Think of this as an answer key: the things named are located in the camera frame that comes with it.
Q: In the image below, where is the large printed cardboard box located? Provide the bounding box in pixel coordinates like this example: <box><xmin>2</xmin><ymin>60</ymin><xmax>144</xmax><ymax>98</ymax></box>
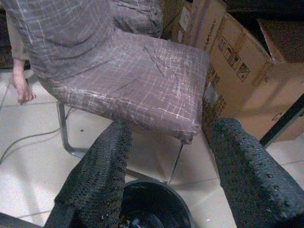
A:
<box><xmin>201</xmin><ymin>13</ymin><xmax>304</xmax><ymax>144</ymax></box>

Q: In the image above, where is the black table leg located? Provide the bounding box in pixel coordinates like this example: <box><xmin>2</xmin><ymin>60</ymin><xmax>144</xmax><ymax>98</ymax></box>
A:
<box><xmin>259</xmin><ymin>94</ymin><xmax>304</xmax><ymax>148</ymax></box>

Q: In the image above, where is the round black rubbish bin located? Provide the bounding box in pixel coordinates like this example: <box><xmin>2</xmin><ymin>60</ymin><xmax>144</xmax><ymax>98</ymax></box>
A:
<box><xmin>118</xmin><ymin>180</ymin><xmax>193</xmax><ymax>228</ymax></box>

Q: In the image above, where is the person's bare foot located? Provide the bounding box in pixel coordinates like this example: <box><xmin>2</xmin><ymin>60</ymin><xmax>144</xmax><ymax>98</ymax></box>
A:
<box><xmin>9</xmin><ymin>58</ymin><xmax>37</xmax><ymax>105</ymax></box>

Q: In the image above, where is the tall cardboard box with label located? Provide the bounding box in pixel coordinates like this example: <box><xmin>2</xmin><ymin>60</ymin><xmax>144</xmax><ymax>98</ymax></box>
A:
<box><xmin>162</xmin><ymin>0</ymin><xmax>228</xmax><ymax>52</ymax></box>

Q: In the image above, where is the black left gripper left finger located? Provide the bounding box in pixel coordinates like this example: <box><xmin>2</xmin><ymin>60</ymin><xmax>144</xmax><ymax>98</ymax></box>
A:
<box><xmin>45</xmin><ymin>121</ymin><xmax>133</xmax><ymax>228</ymax></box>

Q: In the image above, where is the grey floor cable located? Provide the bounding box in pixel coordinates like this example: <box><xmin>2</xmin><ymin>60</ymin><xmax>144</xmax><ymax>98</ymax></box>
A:
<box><xmin>0</xmin><ymin>106</ymin><xmax>75</xmax><ymax>165</ymax></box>

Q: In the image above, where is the grey checked fabric chair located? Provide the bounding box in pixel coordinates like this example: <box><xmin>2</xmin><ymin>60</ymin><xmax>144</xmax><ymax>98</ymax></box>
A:
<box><xmin>3</xmin><ymin>0</ymin><xmax>210</xmax><ymax>186</ymax></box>

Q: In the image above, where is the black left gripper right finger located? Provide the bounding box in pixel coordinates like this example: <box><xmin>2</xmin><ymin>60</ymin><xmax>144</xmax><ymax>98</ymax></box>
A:
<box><xmin>207</xmin><ymin>117</ymin><xmax>304</xmax><ymax>228</ymax></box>

